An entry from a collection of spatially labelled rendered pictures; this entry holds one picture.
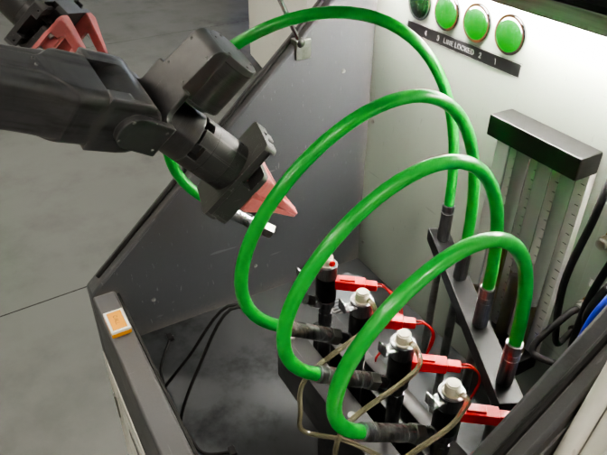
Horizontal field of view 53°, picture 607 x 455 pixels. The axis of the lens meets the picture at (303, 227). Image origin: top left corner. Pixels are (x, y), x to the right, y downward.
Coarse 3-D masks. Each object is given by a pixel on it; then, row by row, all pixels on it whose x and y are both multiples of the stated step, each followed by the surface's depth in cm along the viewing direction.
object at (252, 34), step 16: (288, 16) 67; (304, 16) 67; (320, 16) 67; (336, 16) 67; (352, 16) 67; (368, 16) 68; (384, 16) 68; (256, 32) 67; (400, 32) 69; (240, 48) 68; (416, 48) 71; (432, 64) 72; (448, 96) 74; (448, 128) 77; (448, 144) 79; (176, 176) 76; (448, 176) 82; (192, 192) 77; (448, 192) 83; (448, 208) 84
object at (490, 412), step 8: (472, 408) 62; (480, 408) 62; (488, 408) 62; (496, 408) 62; (464, 416) 62; (472, 416) 61; (480, 416) 61; (488, 416) 61; (496, 416) 61; (504, 416) 61; (488, 424) 62; (496, 424) 62
